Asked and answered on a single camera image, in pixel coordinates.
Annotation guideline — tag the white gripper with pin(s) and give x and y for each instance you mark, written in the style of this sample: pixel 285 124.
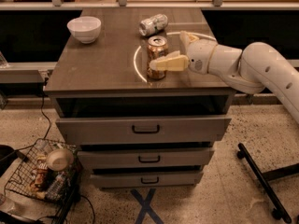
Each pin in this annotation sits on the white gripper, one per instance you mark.
pixel 200 56

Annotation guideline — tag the orange soda can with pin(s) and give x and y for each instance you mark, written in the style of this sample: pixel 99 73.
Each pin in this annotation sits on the orange soda can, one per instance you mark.
pixel 156 48

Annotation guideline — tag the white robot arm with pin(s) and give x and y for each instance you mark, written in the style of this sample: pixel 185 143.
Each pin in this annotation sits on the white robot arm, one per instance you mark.
pixel 259 66

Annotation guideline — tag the silver can lying down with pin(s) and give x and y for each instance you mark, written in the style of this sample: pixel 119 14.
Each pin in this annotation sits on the silver can lying down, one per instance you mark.
pixel 153 25

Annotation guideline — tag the white bowl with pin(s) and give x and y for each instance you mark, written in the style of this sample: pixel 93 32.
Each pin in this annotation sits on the white bowl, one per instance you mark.
pixel 85 29

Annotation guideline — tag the beige bowl in basket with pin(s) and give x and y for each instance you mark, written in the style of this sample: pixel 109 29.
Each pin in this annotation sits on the beige bowl in basket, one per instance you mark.
pixel 59 159

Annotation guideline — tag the top grey drawer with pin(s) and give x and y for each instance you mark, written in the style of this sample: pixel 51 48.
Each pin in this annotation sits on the top grey drawer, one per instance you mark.
pixel 142 130

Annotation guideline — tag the grey drawer cabinet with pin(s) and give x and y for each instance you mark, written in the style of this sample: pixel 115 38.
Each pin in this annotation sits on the grey drawer cabinet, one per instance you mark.
pixel 108 79

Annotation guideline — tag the middle grey drawer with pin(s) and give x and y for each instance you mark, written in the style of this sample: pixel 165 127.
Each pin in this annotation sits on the middle grey drawer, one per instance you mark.
pixel 145 158

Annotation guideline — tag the black chair base leg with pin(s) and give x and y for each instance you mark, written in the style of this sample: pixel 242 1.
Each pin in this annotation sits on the black chair base leg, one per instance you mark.
pixel 279 212

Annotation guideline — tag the black wire basket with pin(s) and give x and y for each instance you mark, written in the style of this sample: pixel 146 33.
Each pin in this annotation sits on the black wire basket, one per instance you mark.
pixel 34 179

